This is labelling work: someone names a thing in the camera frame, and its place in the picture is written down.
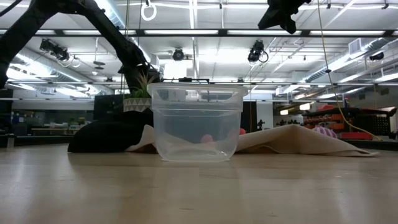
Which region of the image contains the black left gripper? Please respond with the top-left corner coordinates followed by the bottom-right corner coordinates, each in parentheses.
top-left (118, 60), bottom-right (162, 93)

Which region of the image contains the black ceiling spotlight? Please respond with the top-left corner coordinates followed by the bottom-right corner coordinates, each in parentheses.
top-left (39, 39), bottom-right (71, 62)
top-left (172, 47), bottom-right (185, 62)
top-left (248, 39), bottom-right (269, 64)

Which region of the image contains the beige cloth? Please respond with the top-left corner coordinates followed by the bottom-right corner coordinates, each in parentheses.
top-left (126, 124), bottom-right (380, 157)

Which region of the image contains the black cabinet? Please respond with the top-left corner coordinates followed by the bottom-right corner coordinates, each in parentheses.
top-left (93, 94), bottom-right (131, 121)

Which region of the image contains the clear plastic tupperware container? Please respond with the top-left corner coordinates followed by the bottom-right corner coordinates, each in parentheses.
top-left (147, 82), bottom-right (249, 162)

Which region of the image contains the white ceiling air vent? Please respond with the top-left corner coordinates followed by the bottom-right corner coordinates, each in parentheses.
top-left (348, 37), bottom-right (371, 55)

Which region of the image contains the green plant in patterned pot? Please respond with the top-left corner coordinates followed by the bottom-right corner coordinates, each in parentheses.
top-left (123, 72), bottom-right (156, 113)

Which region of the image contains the black panel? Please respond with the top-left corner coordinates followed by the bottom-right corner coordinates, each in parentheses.
top-left (241, 100), bottom-right (258, 133)

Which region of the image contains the white cable ring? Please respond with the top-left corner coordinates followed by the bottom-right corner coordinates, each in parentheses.
top-left (141, 0), bottom-right (157, 22)

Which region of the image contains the dark furniture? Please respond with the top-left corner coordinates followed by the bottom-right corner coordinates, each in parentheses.
top-left (0, 88), bottom-right (16, 149)

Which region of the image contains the background workbench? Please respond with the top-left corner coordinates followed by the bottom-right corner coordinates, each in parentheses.
top-left (30, 116), bottom-right (80, 136)

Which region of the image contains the black cloth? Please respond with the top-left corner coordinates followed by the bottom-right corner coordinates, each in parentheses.
top-left (67, 110), bottom-right (155, 154)

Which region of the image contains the black overhead rig beam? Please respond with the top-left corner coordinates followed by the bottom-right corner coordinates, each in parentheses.
top-left (0, 29), bottom-right (398, 38)

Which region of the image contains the yellow hanging cable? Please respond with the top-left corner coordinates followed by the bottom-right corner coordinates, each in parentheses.
top-left (316, 0), bottom-right (384, 141)

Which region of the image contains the shelf with orange bins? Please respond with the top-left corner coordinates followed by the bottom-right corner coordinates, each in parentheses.
top-left (303, 105), bottom-right (398, 141)

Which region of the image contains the long black horizontal rail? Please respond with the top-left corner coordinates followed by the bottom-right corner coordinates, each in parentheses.
top-left (0, 80), bottom-right (398, 86)

